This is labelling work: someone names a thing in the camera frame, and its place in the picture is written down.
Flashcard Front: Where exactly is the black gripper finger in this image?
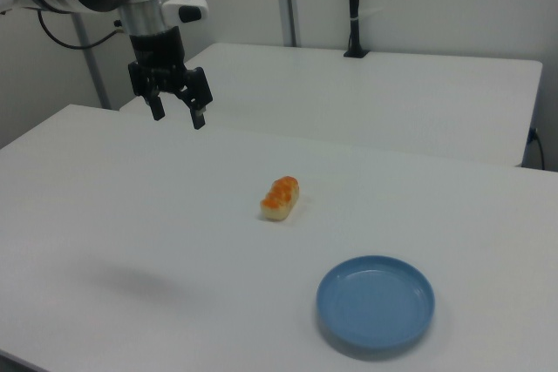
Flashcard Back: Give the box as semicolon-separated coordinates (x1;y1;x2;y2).
175;66;214;131
139;79;166;121

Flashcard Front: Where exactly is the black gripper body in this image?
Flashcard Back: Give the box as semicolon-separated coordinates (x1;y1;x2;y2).
127;26;206;97

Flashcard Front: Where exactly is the orange topped bread loaf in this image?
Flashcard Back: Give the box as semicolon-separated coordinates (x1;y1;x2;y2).
260;175;302;222

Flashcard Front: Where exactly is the blue round plate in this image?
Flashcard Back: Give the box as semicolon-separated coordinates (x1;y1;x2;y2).
316;254;436;351

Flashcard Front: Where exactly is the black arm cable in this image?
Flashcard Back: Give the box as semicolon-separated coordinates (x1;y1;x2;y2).
37;9;127;51

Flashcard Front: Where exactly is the black camera stand pole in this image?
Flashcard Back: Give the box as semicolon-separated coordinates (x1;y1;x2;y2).
343;0;371;59

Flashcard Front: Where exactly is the black power cable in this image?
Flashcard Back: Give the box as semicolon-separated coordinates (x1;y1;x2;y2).
527;126;547;169

